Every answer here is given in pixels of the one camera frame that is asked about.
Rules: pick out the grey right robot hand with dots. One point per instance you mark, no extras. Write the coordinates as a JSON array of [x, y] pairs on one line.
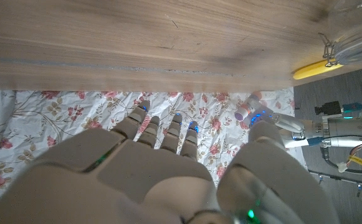
[[143, 180]]

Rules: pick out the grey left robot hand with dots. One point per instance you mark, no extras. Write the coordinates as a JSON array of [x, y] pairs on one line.
[[288, 126]]

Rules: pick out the white orange glue stick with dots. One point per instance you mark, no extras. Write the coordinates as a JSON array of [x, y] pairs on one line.
[[244, 110]]

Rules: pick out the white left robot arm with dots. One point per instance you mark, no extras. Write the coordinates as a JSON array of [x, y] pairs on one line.
[[349, 130]]

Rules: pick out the clear glass jar cup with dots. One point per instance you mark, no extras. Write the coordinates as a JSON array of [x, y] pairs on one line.
[[358, 37]]

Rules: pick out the white power strip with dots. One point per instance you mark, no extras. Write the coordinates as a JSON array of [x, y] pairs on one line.
[[268, 93]]

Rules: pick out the yellow banana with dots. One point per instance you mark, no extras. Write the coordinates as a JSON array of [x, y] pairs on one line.
[[311, 70]]

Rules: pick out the floral backdrop cloth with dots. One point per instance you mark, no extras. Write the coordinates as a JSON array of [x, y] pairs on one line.
[[59, 118]]

